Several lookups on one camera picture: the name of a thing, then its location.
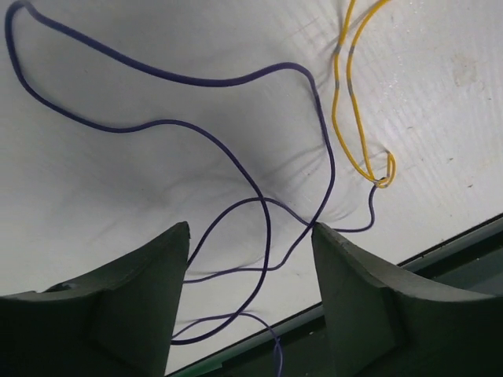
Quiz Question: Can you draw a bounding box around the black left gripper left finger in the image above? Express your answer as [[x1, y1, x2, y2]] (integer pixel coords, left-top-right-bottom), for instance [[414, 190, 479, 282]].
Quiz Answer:
[[1, 222, 190, 376]]

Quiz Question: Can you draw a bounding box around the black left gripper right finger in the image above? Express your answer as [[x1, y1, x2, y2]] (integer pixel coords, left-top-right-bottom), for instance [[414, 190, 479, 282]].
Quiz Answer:
[[311, 223, 502, 376]]

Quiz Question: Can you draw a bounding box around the purple thin wire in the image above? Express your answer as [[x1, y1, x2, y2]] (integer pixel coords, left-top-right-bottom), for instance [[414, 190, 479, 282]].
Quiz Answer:
[[4, 0, 376, 377]]

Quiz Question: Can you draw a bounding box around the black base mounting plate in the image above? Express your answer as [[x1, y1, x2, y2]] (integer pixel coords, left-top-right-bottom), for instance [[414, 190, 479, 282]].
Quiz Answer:
[[164, 214, 503, 377]]

